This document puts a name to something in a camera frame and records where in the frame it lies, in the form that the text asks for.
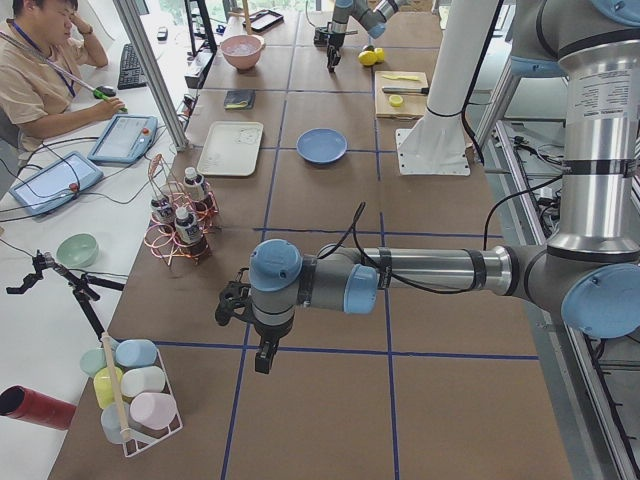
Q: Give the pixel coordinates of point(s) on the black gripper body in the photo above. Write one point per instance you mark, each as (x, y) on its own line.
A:
(270, 333)
(333, 39)

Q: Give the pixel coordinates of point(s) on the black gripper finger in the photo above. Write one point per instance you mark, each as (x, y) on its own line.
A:
(264, 357)
(333, 59)

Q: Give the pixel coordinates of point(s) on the light blue plate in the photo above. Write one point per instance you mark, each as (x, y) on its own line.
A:
(321, 146)

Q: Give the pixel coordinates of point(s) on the steel scoop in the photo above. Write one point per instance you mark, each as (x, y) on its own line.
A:
(324, 37)

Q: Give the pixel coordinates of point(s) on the yellow lemon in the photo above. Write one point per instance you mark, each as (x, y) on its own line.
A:
(379, 54)
(367, 58)

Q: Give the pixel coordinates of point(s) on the lemon half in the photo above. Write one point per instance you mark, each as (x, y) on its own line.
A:
(396, 100)

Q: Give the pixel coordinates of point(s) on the dark tea bottle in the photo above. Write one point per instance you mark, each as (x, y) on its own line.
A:
(195, 186)
(163, 212)
(190, 233)

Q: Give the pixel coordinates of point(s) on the yellow plastic knife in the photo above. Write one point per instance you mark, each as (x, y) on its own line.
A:
(401, 77)

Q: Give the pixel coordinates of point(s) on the pink bowl with ice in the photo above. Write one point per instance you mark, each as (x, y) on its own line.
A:
(242, 51)

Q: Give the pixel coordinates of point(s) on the wooden cutting board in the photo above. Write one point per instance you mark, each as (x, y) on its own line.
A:
(414, 105)

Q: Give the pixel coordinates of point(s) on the grey folded cloth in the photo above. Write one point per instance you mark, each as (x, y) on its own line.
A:
(239, 99)

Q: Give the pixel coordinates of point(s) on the white cup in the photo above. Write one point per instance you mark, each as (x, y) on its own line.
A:
(144, 379)

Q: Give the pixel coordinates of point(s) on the pastel blue cup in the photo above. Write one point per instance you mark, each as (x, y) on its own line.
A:
(136, 353)

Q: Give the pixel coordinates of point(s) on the pastel pink cup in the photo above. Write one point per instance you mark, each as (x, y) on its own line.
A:
(153, 410)

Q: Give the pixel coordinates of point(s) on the cream bear tray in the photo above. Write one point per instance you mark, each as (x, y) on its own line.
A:
(231, 149)

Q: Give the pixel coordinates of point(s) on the pastel yellow cup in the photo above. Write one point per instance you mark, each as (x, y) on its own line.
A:
(103, 388)

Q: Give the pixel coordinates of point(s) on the mint green bowl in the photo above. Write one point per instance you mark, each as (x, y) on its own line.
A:
(78, 251)

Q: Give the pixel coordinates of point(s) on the blue teach pendant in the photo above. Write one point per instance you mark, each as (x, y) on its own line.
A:
(56, 185)
(125, 139)

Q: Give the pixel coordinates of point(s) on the black keyboard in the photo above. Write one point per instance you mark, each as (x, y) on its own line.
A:
(131, 74)

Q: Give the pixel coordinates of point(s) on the red cylinder tube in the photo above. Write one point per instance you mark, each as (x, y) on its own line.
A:
(21, 403)

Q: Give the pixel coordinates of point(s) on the seated person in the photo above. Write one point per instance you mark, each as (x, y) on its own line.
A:
(35, 94)

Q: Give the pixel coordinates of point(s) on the steel handled knife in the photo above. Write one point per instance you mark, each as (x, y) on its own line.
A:
(406, 91)

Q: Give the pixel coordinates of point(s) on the copper wire bottle rack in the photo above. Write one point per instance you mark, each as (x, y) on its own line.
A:
(166, 246)

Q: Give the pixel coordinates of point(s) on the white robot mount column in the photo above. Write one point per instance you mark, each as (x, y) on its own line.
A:
(436, 144)

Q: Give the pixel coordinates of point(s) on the white wire cup rack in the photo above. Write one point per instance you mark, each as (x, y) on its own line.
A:
(118, 426)

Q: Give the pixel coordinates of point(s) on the aluminium frame post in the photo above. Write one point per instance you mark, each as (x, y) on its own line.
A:
(133, 26)

